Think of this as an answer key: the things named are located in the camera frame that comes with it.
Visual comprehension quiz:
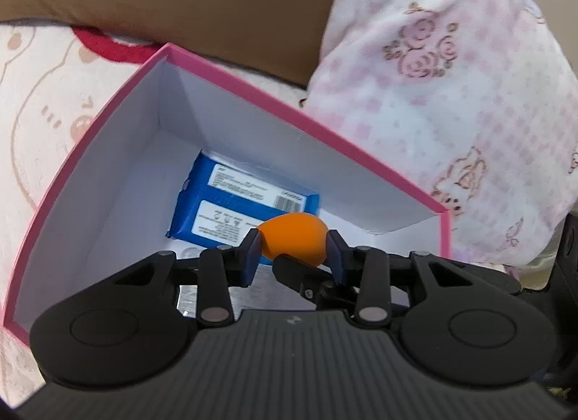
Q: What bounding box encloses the orange makeup sponge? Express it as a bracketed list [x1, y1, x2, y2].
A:
[258, 213, 328, 267]

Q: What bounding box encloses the blue wipes packet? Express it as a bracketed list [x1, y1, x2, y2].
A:
[167, 153, 320, 248]

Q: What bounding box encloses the pink cardboard box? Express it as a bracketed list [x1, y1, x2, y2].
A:
[3, 45, 452, 341]

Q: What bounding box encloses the pink checkered pillow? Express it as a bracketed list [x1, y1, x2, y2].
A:
[305, 0, 577, 275]

